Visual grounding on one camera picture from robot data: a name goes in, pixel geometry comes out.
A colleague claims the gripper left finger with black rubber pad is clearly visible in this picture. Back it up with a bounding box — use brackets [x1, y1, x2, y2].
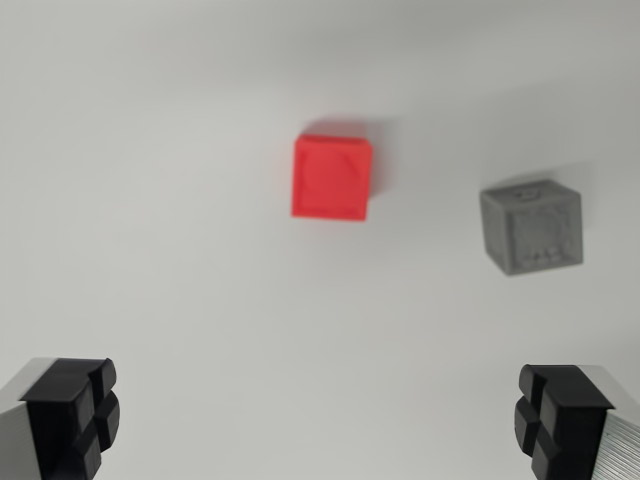
[0, 356, 122, 480]

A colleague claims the gripper right finger with black rubber pad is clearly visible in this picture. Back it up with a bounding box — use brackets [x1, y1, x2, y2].
[512, 363, 640, 480]

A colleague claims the red plastic cube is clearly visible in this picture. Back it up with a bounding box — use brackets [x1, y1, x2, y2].
[290, 132, 375, 223]

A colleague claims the grey plastic cube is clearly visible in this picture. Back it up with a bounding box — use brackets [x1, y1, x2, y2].
[479, 179, 585, 277]

